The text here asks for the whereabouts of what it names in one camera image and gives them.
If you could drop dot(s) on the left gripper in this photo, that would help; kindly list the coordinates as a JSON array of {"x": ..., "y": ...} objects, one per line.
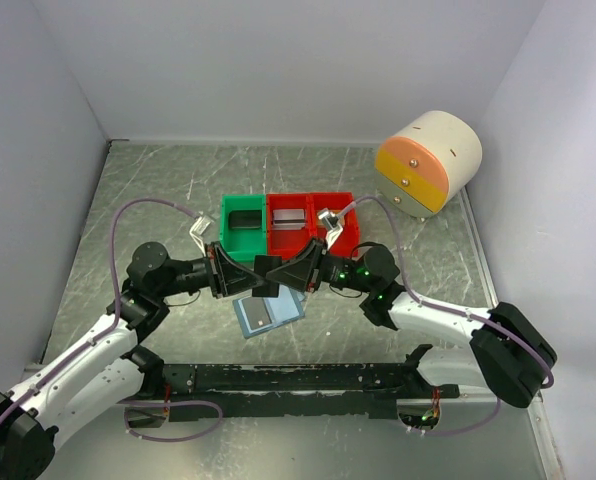
[{"x": 228, "y": 277}]

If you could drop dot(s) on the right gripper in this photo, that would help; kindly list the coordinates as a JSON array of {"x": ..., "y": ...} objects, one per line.
[{"x": 304, "y": 273}]

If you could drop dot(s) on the red plastic bin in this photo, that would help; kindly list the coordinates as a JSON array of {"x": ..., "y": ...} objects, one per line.
[
  {"x": 336, "y": 202},
  {"x": 286, "y": 243}
]

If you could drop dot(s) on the blue card holder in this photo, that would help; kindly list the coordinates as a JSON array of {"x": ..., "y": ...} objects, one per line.
[{"x": 287, "y": 307}]

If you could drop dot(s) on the grey card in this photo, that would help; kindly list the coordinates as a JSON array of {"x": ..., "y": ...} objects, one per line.
[{"x": 257, "y": 315}]

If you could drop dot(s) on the green plastic bin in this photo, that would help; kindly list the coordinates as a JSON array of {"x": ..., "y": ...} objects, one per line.
[{"x": 243, "y": 245}]

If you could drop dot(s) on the round drawer cabinet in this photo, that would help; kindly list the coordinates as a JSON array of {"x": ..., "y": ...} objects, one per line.
[{"x": 424, "y": 165}]

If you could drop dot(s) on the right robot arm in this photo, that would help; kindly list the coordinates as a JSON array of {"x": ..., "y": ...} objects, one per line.
[{"x": 510, "y": 357}]

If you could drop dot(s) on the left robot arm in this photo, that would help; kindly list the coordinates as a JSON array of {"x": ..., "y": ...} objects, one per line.
[{"x": 107, "y": 364}]

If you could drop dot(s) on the white striped card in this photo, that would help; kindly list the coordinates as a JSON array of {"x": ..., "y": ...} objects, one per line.
[{"x": 289, "y": 219}]

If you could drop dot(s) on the black card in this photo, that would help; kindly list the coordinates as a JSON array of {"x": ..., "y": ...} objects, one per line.
[{"x": 245, "y": 220}]

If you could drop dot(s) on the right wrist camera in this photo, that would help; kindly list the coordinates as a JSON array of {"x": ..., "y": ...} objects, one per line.
[{"x": 333, "y": 223}]

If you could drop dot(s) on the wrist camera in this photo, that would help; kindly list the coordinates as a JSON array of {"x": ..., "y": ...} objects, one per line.
[
  {"x": 196, "y": 232},
  {"x": 333, "y": 223}
]

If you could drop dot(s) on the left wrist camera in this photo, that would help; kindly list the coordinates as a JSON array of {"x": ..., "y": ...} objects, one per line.
[{"x": 196, "y": 232}]

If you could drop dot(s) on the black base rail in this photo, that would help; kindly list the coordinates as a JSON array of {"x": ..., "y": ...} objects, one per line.
[{"x": 373, "y": 390}]

